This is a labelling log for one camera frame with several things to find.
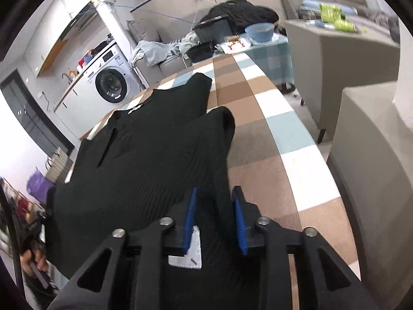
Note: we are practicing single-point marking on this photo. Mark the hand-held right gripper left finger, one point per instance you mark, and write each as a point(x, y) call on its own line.
point(191, 219)

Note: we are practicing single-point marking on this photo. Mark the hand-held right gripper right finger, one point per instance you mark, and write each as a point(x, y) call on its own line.
point(240, 226)

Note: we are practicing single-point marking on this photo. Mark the black knit shirt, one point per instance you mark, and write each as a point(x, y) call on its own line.
point(145, 151)

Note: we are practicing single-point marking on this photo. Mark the person's left hand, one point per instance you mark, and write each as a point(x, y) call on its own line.
point(37, 258)

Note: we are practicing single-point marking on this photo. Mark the shoe rack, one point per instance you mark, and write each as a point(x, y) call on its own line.
point(22, 206)

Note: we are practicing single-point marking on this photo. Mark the purple bag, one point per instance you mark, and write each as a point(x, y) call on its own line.
point(38, 187)

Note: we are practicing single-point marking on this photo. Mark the woven laundry basket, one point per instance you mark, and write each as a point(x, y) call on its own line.
point(58, 168)

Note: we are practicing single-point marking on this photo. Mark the checkered tablecloth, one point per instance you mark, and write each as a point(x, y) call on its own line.
point(258, 109)

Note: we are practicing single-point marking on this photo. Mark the dark door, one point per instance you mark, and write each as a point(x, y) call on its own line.
point(29, 113)

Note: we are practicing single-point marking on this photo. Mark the beige upholstered stool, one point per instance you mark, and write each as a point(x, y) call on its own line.
point(371, 168)

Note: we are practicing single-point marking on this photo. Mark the white base cabinet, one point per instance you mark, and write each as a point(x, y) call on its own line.
point(80, 93)

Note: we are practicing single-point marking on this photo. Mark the white washing machine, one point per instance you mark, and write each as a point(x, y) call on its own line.
point(111, 84)

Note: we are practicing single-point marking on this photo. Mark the metal faucet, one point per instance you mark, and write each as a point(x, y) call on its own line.
point(66, 77)

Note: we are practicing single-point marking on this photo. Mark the small black tray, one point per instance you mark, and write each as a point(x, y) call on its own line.
point(200, 53)

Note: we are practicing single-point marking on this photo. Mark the teal checked side table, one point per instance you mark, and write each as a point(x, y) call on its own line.
point(274, 61)

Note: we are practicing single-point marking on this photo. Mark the light grey hoodie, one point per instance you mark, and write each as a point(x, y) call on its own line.
point(151, 51)

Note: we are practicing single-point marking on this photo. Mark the pale grey garment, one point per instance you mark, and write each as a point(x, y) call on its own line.
point(184, 46)

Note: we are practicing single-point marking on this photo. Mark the plate with food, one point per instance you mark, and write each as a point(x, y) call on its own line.
point(235, 46)

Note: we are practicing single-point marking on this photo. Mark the beige side cabinet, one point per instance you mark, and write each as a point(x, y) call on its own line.
point(338, 71)

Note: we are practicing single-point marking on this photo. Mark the black storage box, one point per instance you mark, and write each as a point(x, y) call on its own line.
point(209, 32)

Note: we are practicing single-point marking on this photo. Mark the grey cushion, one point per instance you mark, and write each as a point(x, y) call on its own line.
point(143, 32)

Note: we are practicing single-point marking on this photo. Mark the blue bowl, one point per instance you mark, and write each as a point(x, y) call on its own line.
point(258, 32)

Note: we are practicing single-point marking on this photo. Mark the black jacket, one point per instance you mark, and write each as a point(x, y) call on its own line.
point(245, 13)

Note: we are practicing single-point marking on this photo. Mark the dark range hood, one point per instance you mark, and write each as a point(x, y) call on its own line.
point(80, 19)

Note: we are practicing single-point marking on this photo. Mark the light blue pillow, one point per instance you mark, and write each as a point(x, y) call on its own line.
point(311, 4)

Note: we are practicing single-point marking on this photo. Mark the grey blanket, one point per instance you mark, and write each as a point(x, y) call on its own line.
point(380, 22)

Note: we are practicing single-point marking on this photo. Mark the white wall cabinet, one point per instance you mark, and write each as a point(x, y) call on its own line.
point(55, 32)

